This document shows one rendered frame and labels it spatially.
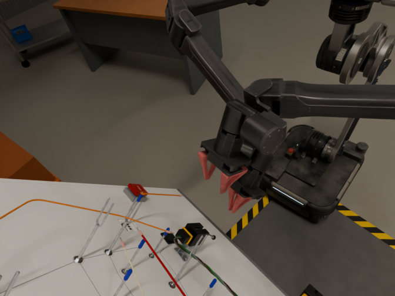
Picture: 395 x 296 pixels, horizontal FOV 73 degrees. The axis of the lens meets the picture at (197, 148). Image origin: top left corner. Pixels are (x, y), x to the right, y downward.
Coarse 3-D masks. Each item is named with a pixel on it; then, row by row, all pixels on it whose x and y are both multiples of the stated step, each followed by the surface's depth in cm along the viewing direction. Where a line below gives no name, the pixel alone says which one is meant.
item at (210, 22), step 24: (72, 0) 280; (96, 0) 270; (120, 0) 261; (144, 0) 252; (72, 24) 299; (96, 24) 281; (120, 24) 265; (144, 24) 250; (216, 24) 284; (96, 48) 336; (120, 48) 292; (144, 48) 274; (168, 48) 259; (216, 48) 301; (192, 72) 268
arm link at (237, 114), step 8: (232, 104) 52; (240, 104) 52; (224, 112) 53; (232, 112) 51; (240, 112) 50; (248, 112) 50; (256, 112) 50; (224, 120) 53; (232, 120) 52; (240, 120) 51; (224, 128) 53; (232, 128) 52; (240, 128) 52
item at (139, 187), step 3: (129, 183) 84; (129, 186) 84; (132, 186) 84; (135, 186) 85; (138, 186) 86; (141, 186) 87; (132, 189) 83; (135, 189) 83; (138, 189) 84; (141, 189) 85; (144, 189) 86; (132, 192) 84; (135, 192) 82; (138, 192) 82; (144, 192) 84; (147, 192) 86; (135, 195) 82; (138, 195) 83; (144, 195) 85
